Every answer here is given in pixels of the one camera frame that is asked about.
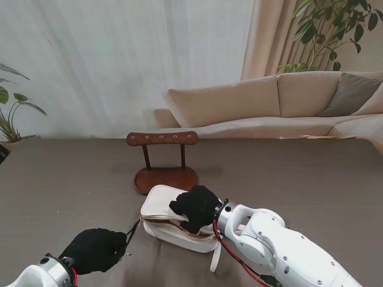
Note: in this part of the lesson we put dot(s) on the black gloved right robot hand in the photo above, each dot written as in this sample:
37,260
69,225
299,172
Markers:
197,206

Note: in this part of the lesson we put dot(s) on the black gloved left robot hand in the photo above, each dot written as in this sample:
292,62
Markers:
92,251

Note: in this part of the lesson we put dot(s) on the cream leather zip bag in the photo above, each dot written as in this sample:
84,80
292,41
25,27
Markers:
158,200

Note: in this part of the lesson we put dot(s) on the brown wooden jewelry stand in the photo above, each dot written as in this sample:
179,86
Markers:
161,179

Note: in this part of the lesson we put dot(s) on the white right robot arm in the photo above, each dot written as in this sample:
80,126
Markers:
284,245

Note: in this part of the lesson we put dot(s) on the beige sofa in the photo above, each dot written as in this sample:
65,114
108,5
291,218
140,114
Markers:
239,98

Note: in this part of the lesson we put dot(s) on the beige plant pot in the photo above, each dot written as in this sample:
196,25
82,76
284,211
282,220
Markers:
27,138

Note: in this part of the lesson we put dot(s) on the black object at table edge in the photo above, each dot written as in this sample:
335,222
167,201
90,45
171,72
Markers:
3,154

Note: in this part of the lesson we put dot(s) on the white sheer curtain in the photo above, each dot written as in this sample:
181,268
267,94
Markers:
119,59

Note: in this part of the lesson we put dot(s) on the broad-leaf potted plant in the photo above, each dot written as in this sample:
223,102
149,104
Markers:
21,97

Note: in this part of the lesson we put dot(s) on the beige curtain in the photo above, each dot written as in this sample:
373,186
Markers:
269,36

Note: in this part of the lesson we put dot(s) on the grey sofa cushion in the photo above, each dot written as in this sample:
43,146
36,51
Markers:
350,95

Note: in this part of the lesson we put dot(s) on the tall green leafy plant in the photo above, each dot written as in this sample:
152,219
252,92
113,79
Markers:
311,30

